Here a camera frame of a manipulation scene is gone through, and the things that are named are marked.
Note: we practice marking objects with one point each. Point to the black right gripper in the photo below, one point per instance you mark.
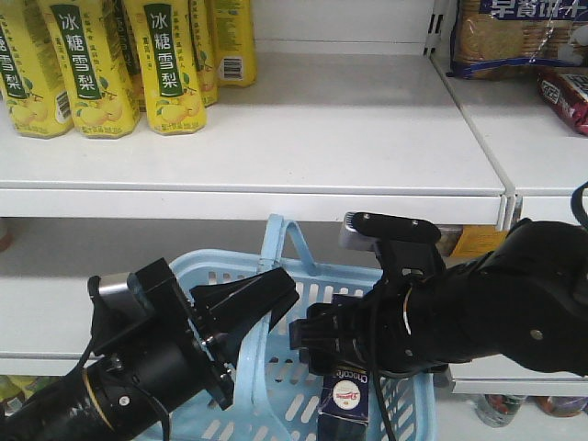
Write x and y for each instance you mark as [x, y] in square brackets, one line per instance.
[399, 325]

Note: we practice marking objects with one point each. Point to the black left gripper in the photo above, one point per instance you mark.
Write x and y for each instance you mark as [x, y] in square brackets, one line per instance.
[160, 355]

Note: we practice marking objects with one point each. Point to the dark blue cookie box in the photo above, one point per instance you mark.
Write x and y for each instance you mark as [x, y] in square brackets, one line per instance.
[343, 411]

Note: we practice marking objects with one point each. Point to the light blue shopping basket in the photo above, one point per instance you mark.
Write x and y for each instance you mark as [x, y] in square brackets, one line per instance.
[275, 395]

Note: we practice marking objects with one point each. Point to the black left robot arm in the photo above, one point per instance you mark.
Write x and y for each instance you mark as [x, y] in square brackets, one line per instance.
[69, 410]

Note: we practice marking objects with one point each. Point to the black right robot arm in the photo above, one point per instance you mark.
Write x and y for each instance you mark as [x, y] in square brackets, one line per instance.
[526, 300]

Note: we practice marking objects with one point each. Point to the yellow pear drink bottle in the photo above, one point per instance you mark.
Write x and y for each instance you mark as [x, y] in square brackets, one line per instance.
[172, 95]

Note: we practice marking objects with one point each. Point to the white supermarket shelf unit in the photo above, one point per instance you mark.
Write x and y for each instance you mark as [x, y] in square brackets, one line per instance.
[352, 109]

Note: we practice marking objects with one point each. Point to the breakfast biscuit bag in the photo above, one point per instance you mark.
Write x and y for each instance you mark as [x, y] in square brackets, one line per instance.
[499, 39]

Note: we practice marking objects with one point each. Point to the magenta snack packet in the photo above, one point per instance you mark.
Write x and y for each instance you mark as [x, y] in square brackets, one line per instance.
[565, 90]

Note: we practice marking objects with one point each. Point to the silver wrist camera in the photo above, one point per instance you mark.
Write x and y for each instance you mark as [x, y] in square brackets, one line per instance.
[366, 231]
[121, 293]

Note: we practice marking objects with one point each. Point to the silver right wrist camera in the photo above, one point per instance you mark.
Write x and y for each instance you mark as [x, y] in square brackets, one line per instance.
[366, 231]

